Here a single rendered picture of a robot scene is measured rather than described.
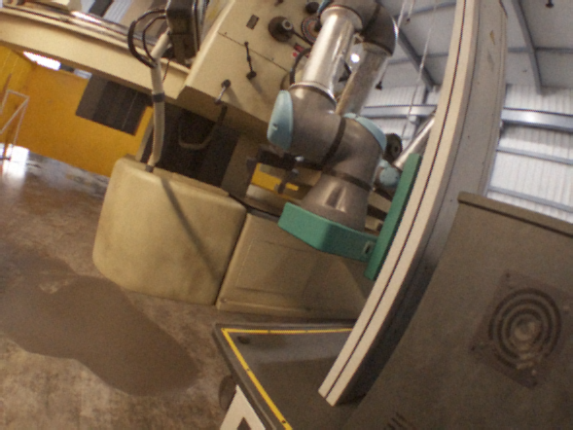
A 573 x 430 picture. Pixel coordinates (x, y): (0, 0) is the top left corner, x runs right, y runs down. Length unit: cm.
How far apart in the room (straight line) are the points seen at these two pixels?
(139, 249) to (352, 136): 113
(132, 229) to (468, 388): 136
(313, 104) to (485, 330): 49
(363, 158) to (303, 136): 13
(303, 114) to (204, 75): 84
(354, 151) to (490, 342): 42
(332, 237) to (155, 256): 104
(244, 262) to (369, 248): 102
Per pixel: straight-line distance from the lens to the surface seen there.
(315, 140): 54
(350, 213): 54
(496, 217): 41
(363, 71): 80
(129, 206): 138
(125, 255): 144
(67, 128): 382
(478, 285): 40
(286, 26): 146
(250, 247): 150
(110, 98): 195
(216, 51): 135
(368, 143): 57
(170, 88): 156
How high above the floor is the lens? 73
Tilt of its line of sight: 4 degrees down
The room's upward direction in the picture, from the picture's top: 21 degrees clockwise
